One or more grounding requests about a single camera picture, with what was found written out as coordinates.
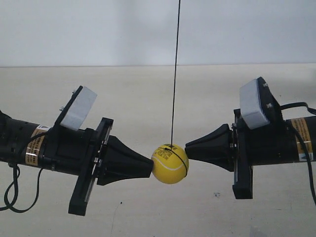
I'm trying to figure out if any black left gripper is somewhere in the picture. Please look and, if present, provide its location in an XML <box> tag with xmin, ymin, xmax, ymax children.
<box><xmin>39</xmin><ymin>118</ymin><xmax>154</xmax><ymax>215</ymax></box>

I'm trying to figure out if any yellow tennis ball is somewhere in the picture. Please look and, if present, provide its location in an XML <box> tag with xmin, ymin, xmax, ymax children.
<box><xmin>151</xmin><ymin>144</ymin><xmax>189</xmax><ymax>185</ymax></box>

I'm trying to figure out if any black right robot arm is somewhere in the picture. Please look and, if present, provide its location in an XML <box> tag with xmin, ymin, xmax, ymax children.
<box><xmin>185</xmin><ymin>109</ymin><xmax>316</xmax><ymax>199</ymax></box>

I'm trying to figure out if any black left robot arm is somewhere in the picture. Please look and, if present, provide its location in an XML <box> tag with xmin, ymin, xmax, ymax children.
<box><xmin>0</xmin><ymin>113</ymin><xmax>154</xmax><ymax>216</ymax></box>

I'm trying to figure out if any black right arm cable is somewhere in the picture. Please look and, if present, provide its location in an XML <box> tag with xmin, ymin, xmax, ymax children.
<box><xmin>280</xmin><ymin>102</ymin><xmax>316</xmax><ymax>207</ymax></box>

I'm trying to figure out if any thin black hanging string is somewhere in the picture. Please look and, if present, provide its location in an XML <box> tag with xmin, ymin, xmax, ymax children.
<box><xmin>169</xmin><ymin>0</ymin><xmax>181</xmax><ymax>149</ymax></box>

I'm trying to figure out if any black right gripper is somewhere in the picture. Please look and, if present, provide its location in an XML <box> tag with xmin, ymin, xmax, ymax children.
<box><xmin>185</xmin><ymin>109</ymin><xmax>298</xmax><ymax>199</ymax></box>

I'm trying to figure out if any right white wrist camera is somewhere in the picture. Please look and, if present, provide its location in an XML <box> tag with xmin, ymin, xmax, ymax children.
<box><xmin>239</xmin><ymin>77</ymin><xmax>283</xmax><ymax>130</ymax></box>

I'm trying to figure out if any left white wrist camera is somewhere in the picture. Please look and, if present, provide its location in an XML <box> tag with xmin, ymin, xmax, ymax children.
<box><xmin>52</xmin><ymin>85</ymin><xmax>97</xmax><ymax>131</ymax></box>

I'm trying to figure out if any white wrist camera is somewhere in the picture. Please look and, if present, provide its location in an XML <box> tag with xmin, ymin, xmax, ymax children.
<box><xmin>239</xmin><ymin>77</ymin><xmax>283</xmax><ymax>130</ymax></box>
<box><xmin>52</xmin><ymin>85</ymin><xmax>97</xmax><ymax>131</ymax></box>

